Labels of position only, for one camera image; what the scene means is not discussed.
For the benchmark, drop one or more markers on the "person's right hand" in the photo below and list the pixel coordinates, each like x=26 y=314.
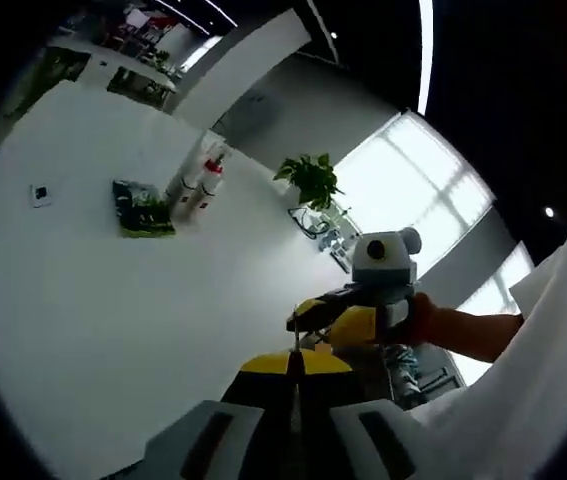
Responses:
x=423 y=320

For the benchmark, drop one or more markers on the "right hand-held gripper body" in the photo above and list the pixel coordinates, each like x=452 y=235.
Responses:
x=383 y=265

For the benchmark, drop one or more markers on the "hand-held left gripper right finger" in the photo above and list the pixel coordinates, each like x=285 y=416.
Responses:
x=333 y=395

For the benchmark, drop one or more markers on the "small white skincare sachet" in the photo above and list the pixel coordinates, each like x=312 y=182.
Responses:
x=41 y=196

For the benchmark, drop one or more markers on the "green black skincare packet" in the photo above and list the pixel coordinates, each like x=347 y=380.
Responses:
x=143 y=210

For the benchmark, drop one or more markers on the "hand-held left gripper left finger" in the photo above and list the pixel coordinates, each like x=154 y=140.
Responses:
x=243 y=400

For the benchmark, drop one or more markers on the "person's white shirt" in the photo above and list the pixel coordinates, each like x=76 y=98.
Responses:
x=513 y=400

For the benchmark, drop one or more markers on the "potted green plant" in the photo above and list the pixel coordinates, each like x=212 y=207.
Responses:
x=313 y=180

